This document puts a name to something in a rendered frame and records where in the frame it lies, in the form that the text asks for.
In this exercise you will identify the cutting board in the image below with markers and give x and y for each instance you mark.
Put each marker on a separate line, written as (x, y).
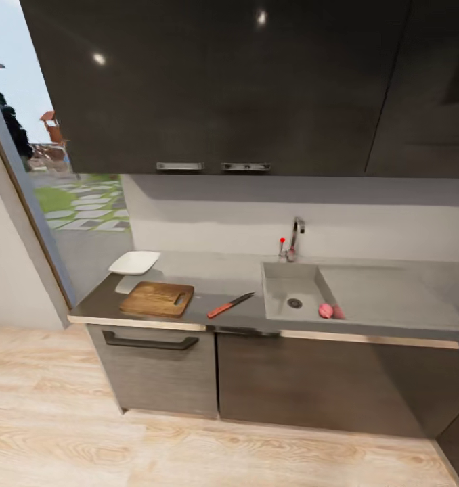
(159, 299)

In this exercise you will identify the parer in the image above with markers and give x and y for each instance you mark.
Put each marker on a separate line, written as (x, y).
(227, 306)

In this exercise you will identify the vidalia onion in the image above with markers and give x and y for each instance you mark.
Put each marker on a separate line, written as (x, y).
(325, 310)

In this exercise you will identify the drop in sink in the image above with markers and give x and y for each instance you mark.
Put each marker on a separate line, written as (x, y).
(365, 295)

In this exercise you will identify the cabinet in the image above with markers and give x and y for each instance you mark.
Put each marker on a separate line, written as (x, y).
(418, 130)
(287, 88)

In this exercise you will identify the fixed window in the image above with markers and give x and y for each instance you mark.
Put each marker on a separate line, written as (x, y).
(79, 219)

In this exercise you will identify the bowl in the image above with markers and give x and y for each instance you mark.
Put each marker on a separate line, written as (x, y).
(138, 262)

